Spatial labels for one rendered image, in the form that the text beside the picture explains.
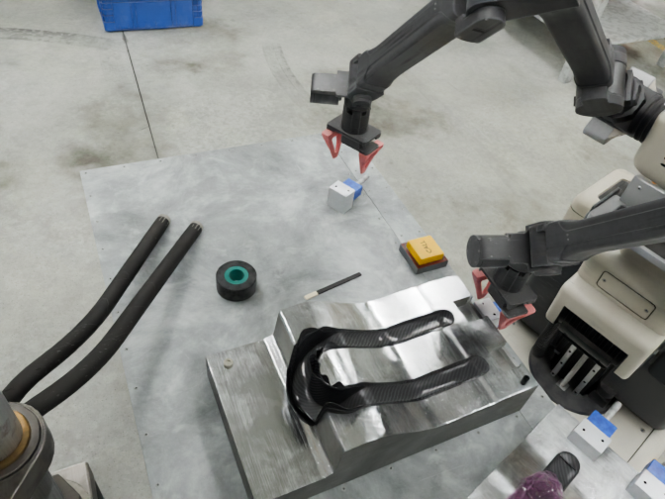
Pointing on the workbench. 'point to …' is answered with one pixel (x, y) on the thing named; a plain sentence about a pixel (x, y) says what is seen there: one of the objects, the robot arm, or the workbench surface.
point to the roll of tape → (234, 290)
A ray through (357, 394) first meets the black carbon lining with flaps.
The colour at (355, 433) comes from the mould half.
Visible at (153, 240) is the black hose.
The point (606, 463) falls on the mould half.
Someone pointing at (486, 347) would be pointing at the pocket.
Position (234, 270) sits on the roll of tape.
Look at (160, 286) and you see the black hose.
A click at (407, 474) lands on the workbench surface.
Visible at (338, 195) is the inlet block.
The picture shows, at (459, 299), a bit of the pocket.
